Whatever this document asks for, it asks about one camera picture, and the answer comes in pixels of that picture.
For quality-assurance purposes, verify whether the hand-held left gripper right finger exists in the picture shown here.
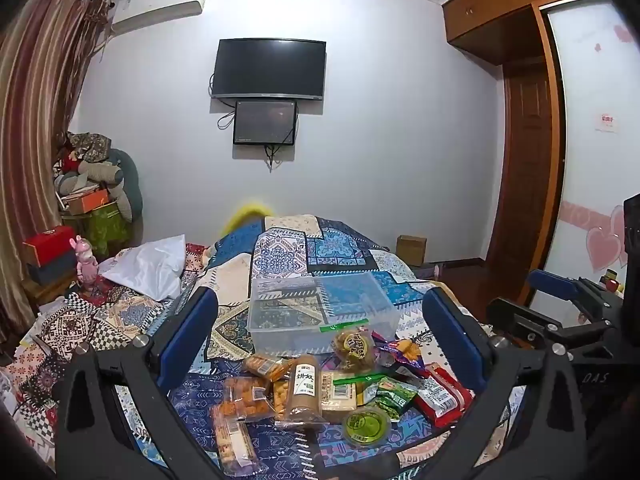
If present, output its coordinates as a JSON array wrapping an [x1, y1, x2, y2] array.
[[422, 287, 593, 480]]

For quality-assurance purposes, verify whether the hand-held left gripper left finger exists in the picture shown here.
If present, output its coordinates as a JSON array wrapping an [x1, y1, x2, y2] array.
[[55, 287, 221, 480]]

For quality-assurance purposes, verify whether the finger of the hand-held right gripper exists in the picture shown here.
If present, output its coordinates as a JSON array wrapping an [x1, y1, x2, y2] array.
[[486, 297, 621, 357], [528, 269, 623, 322]]

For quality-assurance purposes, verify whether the purple candy packet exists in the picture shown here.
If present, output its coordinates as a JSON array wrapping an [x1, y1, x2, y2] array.
[[372, 337, 427, 379]]

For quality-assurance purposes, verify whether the red snack packet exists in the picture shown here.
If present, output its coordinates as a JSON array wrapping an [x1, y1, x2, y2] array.
[[412, 364, 476, 428]]

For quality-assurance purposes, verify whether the orange cube snack packet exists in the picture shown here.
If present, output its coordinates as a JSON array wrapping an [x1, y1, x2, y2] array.
[[222, 377, 277, 419]]

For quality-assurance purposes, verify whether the orange cracker packet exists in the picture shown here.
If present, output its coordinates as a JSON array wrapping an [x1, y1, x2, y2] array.
[[243, 354, 296, 382]]

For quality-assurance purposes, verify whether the round cookie packet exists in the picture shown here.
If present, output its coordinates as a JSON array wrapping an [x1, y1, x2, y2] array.
[[331, 326, 377, 374]]

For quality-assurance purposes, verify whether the long clear cracker packet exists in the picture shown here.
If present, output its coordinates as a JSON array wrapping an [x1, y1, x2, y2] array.
[[210, 402, 269, 479]]

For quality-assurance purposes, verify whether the clear plastic storage container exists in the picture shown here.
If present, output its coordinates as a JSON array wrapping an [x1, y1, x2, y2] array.
[[247, 272, 401, 356]]

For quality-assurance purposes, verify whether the green jelly cup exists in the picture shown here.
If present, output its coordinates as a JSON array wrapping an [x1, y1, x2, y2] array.
[[342, 406, 392, 447]]

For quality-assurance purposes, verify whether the tan biscuit packet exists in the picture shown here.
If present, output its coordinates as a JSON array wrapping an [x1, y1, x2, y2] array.
[[275, 355, 326, 428]]

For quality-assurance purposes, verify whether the cream wafer packet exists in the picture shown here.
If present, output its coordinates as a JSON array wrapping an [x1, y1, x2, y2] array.
[[320, 372, 381, 424]]

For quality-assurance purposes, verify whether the white pillow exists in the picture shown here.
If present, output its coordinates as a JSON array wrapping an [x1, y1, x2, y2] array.
[[102, 234, 187, 302]]

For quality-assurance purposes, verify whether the cardboard box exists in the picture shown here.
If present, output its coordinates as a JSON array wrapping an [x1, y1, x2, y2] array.
[[396, 235, 429, 267]]

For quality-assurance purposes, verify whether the checked patterned bed sheet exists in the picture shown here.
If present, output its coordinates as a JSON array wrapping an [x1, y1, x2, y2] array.
[[0, 242, 211, 466]]

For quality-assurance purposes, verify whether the pink toy figure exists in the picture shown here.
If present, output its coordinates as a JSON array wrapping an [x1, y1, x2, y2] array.
[[74, 235, 102, 289]]

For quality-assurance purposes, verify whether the wooden wardrobe with heart panel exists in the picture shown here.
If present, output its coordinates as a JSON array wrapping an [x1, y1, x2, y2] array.
[[440, 0, 640, 322]]

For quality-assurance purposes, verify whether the green patterned cloth bundle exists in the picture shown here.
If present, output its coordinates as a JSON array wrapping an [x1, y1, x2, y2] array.
[[61, 205, 133, 257]]

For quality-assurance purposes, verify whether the yellow fabric item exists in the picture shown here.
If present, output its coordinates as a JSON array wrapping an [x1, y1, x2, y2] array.
[[220, 200, 276, 235]]

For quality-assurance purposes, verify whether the blue patchwork blanket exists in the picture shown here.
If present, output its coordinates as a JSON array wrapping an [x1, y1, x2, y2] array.
[[165, 215, 526, 480]]

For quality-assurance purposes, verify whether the dark grey box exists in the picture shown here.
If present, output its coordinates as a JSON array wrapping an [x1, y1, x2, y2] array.
[[27, 250, 79, 287]]

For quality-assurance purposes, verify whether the red box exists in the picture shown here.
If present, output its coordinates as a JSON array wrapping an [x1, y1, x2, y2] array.
[[22, 225, 76, 267]]

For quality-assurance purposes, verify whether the orange box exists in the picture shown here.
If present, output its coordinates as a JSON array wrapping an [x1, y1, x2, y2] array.
[[65, 187, 111, 216]]

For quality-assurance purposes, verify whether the striped brown curtain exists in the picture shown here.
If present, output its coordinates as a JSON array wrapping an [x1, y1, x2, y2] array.
[[0, 0, 115, 356]]

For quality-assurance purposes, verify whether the white air conditioner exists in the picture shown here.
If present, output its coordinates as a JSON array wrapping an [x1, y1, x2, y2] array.
[[111, 0, 209, 37]]

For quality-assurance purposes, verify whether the small black wall monitor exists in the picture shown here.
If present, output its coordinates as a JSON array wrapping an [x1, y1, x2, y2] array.
[[232, 100, 299, 147]]

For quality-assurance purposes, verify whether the large black wall television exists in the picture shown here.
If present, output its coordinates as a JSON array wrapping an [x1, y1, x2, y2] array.
[[210, 38, 328, 101]]

